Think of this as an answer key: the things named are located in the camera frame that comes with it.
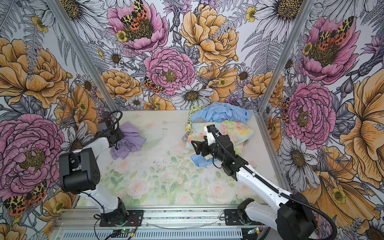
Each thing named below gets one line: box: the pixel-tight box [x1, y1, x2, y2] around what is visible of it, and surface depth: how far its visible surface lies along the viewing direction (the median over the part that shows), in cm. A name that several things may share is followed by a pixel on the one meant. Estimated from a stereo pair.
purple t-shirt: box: [110, 121, 146, 160], surface depth 99 cm
